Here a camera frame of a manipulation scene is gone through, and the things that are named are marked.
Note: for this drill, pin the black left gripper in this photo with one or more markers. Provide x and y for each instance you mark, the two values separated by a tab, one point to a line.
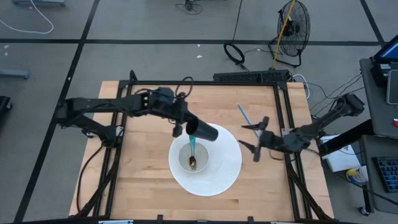
180	113

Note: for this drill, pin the large white plate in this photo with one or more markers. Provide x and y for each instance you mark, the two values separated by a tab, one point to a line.
224	168

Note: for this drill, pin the grey floor base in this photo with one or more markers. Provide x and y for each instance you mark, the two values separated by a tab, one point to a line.
14	74
38	2

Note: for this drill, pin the black floor fan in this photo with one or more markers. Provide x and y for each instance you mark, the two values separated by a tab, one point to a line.
293	29

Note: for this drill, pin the black power box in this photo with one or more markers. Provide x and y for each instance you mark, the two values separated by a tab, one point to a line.
248	76

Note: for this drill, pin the grey cart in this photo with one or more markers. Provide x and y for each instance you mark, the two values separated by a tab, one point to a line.
370	146

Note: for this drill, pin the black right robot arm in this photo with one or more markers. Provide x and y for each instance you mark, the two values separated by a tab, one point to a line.
314	130

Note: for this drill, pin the grey desk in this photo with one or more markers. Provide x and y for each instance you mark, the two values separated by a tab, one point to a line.
373	102

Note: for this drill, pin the black keyboard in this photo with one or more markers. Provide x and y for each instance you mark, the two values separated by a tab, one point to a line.
388	173

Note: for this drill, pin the black laptop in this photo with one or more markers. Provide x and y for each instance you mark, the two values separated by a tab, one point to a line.
387	53

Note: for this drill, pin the black metal table frame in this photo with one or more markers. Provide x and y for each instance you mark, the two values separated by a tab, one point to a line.
233	83

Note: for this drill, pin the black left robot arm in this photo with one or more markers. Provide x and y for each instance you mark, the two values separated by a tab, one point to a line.
124	104

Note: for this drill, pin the black cup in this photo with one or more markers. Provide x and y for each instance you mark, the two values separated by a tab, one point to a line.
203	130

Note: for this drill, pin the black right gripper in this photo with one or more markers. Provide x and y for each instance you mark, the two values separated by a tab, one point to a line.
269	140

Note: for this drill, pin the white bowl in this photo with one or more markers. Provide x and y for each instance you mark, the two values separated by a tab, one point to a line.
200	155

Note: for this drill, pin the grey tablet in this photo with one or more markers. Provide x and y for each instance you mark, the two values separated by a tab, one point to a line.
393	87

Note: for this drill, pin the blue drinking straw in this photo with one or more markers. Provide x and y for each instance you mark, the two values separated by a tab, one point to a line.
245	116

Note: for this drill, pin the white box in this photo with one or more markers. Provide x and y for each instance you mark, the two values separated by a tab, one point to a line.
340	161

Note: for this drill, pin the yellow-labelled white container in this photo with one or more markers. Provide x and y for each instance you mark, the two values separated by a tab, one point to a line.
357	175

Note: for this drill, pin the red object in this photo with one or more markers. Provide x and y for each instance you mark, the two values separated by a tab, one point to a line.
395	123

